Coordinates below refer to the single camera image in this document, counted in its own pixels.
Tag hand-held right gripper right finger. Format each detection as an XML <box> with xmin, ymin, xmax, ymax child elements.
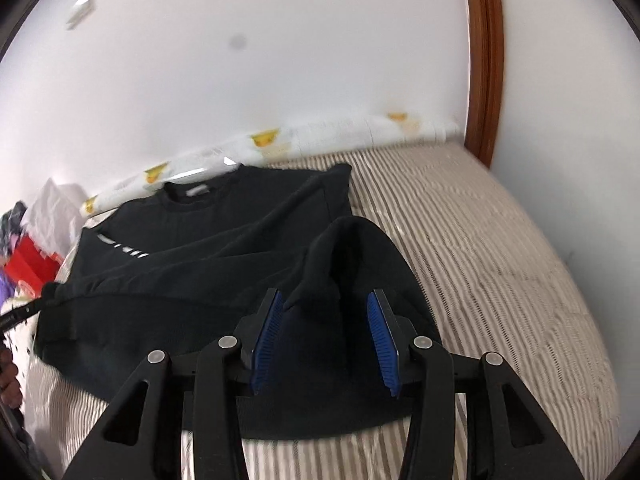
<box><xmin>366</xmin><ymin>287</ymin><xmax>583</xmax><ymax>480</ymax></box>

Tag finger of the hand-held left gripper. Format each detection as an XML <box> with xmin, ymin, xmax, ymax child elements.
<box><xmin>0</xmin><ymin>297</ymin><xmax>58</xmax><ymax>332</ymax></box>

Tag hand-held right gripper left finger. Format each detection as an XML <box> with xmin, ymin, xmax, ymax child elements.
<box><xmin>62</xmin><ymin>287</ymin><xmax>286</xmax><ymax>480</ymax></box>

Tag black sweatshirt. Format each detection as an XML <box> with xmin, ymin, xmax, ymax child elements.
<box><xmin>32</xmin><ymin>162</ymin><xmax>443</xmax><ymax>441</ymax></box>

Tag person's left hand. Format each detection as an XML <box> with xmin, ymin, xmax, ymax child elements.
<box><xmin>0</xmin><ymin>347</ymin><xmax>23</xmax><ymax>408</ymax></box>

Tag white floral quilt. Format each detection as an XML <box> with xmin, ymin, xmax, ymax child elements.
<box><xmin>5</xmin><ymin>310</ymin><xmax>38</xmax><ymax>361</ymax></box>

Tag red paper bag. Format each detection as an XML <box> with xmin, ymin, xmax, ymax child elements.
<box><xmin>4</xmin><ymin>235</ymin><xmax>63</xmax><ymax>298</ymax></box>

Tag grey plaid cloth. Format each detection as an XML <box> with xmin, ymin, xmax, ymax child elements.
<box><xmin>0</xmin><ymin>201</ymin><xmax>28</xmax><ymax>261</ymax></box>

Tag white plastic bag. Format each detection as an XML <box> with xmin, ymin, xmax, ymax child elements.
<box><xmin>22</xmin><ymin>177</ymin><xmax>88</xmax><ymax>261</ymax></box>

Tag striped bed mattress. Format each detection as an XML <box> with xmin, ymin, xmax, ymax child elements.
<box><xmin>20</xmin><ymin>142</ymin><xmax>621</xmax><ymax>480</ymax></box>

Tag white duck print cushion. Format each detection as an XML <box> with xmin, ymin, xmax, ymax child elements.
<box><xmin>80</xmin><ymin>112</ymin><xmax>461</xmax><ymax>218</ymax></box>

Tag brown wooden door frame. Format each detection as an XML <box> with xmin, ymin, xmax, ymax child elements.
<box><xmin>460</xmin><ymin>0</ymin><xmax>505</xmax><ymax>168</ymax></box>

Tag white light switch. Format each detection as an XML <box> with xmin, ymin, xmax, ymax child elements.
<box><xmin>65</xmin><ymin>0</ymin><xmax>96</xmax><ymax>31</ymax></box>

